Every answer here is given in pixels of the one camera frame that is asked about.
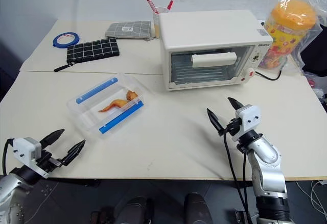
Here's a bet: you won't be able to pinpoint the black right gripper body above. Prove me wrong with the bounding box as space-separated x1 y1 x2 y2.
224 117 242 137

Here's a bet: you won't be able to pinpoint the orange lidded colourful cup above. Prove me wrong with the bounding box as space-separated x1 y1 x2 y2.
257 0 318 70

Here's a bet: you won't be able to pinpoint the long red marker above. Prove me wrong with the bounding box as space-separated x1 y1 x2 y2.
146 0 160 14

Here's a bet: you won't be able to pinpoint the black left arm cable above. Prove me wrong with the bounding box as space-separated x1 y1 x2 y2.
2 138 15 176

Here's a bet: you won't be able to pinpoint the clear plastic container blue clips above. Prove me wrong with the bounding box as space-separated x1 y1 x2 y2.
66 72 150 140

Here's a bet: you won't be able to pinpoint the black grid pencil case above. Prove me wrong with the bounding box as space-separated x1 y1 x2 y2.
53 37 121 72

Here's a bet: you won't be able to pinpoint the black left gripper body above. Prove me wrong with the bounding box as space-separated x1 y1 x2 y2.
36 146 63 174

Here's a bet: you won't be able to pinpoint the black power cord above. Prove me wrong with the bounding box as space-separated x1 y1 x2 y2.
255 62 283 82

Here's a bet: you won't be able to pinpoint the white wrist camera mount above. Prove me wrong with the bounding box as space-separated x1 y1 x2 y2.
12 137 50 179
231 104 262 142

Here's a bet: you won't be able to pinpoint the orange chicken wing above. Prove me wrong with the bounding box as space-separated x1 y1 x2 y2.
98 98 129 113

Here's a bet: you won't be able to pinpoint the blue tape roll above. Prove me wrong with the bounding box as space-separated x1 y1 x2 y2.
53 32 80 48

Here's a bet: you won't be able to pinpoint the white toaster oven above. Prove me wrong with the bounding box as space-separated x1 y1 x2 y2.
158 9 274 92

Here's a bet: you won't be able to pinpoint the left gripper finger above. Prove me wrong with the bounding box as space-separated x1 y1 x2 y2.
61 139 86 167
39 129 65 148

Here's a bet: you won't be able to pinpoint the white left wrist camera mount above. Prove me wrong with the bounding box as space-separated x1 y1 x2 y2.
12 137 50 179

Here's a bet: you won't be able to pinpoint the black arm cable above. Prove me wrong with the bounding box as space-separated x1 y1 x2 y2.
223 129 254 224
2 138 15 176

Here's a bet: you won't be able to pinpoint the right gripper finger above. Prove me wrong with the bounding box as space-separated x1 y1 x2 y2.
227 96 244 111
206 108 226 137

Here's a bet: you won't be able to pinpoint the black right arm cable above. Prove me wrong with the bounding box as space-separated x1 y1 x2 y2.
223 129 254 224

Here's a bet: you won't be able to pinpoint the white pen cup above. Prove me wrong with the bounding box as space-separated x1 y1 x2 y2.
152 6 171 40

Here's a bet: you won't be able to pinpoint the grey grid pencil case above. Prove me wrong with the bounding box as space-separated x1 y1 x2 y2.
105 20 152 42

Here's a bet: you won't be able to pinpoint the pink packaged item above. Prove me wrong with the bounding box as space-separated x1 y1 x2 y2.
307 72 327 101

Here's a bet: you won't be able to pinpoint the orange-lid snack jar in bag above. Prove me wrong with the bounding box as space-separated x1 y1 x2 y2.
256 0 324 76

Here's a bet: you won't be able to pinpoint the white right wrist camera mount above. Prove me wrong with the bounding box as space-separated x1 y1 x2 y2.
231 104 262 142

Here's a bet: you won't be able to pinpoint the white oven door handle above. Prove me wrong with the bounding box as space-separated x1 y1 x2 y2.
191 52 237 69

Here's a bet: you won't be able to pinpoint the brown toasted bread piece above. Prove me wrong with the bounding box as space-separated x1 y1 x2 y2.
125 90 139 102

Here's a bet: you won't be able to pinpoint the white floor cables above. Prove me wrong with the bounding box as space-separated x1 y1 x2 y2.
295 180 327 216

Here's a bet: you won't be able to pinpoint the blue container latch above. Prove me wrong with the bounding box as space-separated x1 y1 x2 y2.
99 101 146 135
76 77 119 105

